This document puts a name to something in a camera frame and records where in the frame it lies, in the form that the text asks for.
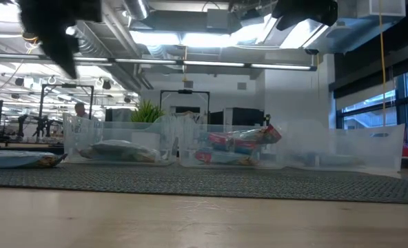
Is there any person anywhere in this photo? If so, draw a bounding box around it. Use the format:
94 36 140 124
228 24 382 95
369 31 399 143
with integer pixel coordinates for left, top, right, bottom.
74 101 90 120

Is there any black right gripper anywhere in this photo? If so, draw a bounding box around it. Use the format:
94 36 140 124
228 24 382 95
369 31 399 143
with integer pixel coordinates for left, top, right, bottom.
272 0 339 32

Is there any dark grey woven mat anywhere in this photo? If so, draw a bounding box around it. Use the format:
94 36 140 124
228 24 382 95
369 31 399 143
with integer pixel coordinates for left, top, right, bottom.
0 162 408 205

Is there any long ceiling light bar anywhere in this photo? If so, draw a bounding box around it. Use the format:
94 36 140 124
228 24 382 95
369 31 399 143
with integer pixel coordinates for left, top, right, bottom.
0 52 318 72

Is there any clear plastic bin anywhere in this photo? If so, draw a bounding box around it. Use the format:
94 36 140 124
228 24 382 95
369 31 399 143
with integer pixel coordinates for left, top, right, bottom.
275 120 406 172
175 120 288 170
62 112 180 166

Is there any black metal frame stand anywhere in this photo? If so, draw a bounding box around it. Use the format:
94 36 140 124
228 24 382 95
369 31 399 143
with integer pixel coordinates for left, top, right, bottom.
36 83 95 136
159 89 211 125

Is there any green potted plant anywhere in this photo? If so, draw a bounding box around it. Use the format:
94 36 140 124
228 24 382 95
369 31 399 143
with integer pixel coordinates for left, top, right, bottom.
129 99 166 123

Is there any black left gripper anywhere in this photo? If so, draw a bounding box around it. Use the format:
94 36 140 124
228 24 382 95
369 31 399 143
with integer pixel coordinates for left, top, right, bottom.
17 0 103 80

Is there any white plant pot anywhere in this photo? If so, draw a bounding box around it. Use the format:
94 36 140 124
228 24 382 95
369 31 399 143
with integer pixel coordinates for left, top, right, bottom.
131 132 161 152

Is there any black equipment box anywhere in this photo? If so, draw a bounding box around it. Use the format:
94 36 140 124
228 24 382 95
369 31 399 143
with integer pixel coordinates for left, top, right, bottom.
223 107 265 127

